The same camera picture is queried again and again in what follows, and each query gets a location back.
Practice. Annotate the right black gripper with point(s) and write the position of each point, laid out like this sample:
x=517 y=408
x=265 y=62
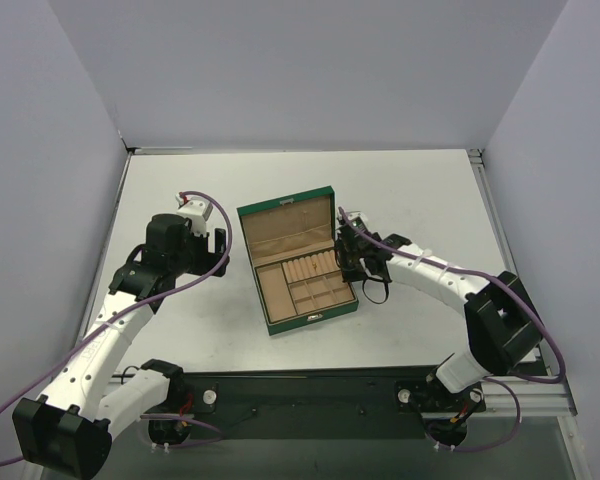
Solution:
x=355 y=251

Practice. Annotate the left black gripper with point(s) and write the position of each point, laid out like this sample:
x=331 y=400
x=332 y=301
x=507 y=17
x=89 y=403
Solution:
x=206 y=253

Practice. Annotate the green jewelry box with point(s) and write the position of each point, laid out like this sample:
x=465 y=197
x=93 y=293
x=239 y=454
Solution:
x=290 y=243

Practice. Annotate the green tray with compartments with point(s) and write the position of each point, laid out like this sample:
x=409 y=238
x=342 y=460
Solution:
x=304 y=289

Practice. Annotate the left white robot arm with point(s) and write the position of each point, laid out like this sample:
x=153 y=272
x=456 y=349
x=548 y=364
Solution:
x=73 y=423

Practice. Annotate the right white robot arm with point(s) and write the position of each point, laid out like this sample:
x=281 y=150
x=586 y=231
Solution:
x=413 y=266

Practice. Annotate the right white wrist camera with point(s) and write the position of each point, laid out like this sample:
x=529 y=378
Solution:
x=355 y=217

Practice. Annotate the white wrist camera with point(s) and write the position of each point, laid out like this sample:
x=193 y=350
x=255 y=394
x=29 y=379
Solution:
x=196 y=210
x=355 y=217

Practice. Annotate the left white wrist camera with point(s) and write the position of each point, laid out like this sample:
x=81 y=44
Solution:
x=196 y=210

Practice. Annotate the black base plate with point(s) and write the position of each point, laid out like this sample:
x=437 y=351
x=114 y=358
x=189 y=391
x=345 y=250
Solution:
x=372 y=403

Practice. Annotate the aluminium frame rail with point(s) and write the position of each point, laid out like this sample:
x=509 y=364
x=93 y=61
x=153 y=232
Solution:
x=517 y=337

